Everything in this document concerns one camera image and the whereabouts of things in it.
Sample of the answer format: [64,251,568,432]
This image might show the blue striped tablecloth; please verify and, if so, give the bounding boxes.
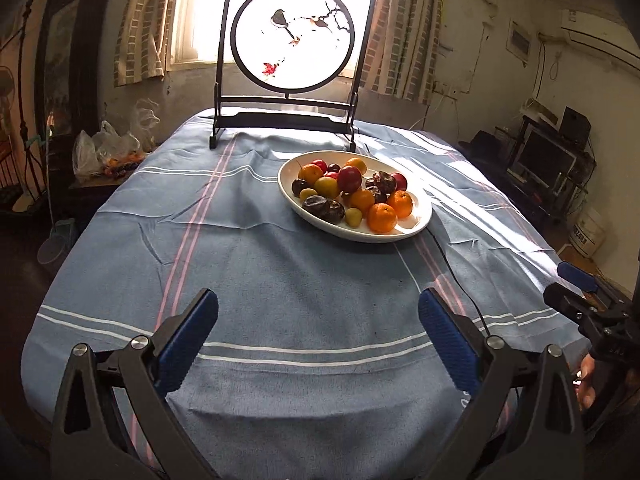
[22,114,587,479]

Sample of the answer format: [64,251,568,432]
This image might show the black television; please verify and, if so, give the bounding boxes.
[506,116,578,194]

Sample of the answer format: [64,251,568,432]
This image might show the yellow orange tomato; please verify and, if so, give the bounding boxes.
[314,176,341,200]

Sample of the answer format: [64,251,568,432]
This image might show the left striped curtain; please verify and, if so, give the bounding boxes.
[114,0,177,87]

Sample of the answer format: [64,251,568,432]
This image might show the striped curtain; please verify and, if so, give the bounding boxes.
[360,0,444,104]
[114,0,177,87]

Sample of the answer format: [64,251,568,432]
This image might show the plastic bags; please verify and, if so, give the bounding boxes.
[72,99,160,182]

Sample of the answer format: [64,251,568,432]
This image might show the white plastic bucket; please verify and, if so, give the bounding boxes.
[570,206,606,259]

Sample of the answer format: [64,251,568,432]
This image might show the dark wrinkled passion fruit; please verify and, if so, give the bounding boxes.
[302,194,345,224]

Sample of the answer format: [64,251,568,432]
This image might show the dark red plum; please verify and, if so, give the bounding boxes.
[336,166,362,194]

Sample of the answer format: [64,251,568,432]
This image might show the round painted table screen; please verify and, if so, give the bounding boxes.
[208,0,375,152]

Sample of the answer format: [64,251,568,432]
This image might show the dark framed mirror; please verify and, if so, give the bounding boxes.
[34,0,107,136]

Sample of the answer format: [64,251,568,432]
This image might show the small tangerine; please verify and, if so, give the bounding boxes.
[297,164,324,188]

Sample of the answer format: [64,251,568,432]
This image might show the black cable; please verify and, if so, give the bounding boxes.
[424,226,493,338]

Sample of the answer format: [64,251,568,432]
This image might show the brown mangosteen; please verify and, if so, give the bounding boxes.
[364,171,397,203]

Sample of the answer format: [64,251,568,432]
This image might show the large orange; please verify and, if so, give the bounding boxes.
[386,190,413,220]
[367,203,398,234]

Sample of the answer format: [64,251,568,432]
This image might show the small dark passion fruit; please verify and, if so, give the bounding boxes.
[291,179,311,197]

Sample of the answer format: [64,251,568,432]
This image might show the person's right hand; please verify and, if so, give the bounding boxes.
[576,354,597,411]

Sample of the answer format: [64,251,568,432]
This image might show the right striped curtain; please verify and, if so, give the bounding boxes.
[360,0,444,104]

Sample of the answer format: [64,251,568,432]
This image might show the white oval plate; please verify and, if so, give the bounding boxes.
[278,151,433,244]

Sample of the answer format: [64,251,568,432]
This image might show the red cherry tomato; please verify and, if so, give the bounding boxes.
[311,158,328,172]

